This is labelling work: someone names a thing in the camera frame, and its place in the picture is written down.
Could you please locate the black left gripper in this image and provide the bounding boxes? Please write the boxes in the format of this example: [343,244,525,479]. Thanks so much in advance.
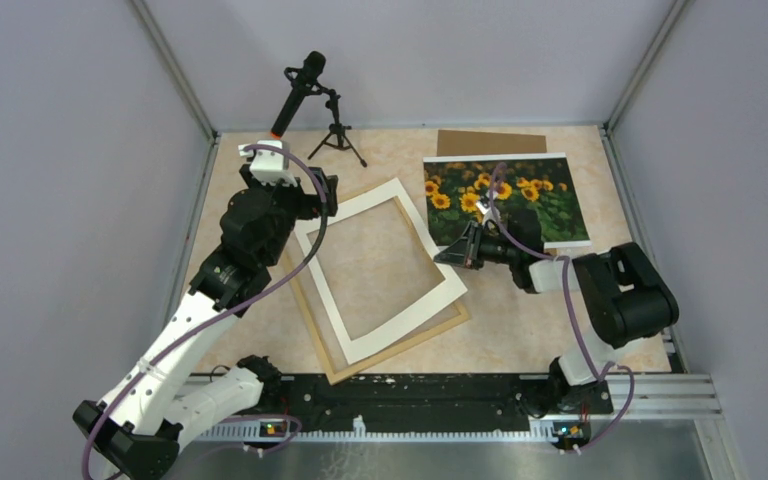
[241,163,338,266]

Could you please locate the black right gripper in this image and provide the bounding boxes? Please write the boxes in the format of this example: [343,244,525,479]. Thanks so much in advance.
[434,221,519,271]

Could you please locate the white paper mat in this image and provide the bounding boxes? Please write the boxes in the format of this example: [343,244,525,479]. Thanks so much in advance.
[291,178,469,378]

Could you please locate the sunflower photo print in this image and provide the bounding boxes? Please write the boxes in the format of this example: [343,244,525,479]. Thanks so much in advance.
[423,153,592,248]

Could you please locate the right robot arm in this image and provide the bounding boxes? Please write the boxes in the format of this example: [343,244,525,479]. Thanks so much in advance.
[433,209,679,414]

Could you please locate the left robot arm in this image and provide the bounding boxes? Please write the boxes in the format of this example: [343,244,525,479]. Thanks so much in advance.
[73,166,339,479]

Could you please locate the black mini tripod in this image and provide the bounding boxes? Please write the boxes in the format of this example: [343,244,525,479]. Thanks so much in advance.
[303,80,368,168]

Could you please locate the brown backing board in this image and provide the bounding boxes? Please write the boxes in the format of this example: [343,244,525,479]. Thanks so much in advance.
[436,129,558,252]

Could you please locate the black microphone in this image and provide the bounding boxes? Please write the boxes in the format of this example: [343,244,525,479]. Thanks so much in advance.
[270,51,326,139]

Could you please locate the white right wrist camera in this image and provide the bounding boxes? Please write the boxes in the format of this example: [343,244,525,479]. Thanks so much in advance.
[476,197,493,223]

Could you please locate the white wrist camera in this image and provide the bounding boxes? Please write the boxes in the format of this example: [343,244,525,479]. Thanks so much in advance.
[476,197,493,223]
[238,139,298,187]

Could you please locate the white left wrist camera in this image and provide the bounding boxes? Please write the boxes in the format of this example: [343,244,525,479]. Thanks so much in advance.
[238,139,298,187]

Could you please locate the light wooden picture frame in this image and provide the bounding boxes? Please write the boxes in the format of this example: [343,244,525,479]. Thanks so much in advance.
[280,190,471,387]

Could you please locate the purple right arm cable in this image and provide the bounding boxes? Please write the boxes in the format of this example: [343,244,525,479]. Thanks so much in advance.
[483,161,637,454]

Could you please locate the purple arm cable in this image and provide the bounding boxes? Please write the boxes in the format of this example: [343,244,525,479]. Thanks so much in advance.
[483,161,637,454]
[79,142,331,480]

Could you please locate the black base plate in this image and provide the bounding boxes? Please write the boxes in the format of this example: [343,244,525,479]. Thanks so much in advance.
[243,374,614,433]

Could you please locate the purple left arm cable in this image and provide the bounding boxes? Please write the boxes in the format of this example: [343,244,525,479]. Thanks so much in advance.
[79,142,331,480]

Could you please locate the aluminium rail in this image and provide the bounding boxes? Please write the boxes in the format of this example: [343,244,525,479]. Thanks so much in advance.
[180,373,722,443]

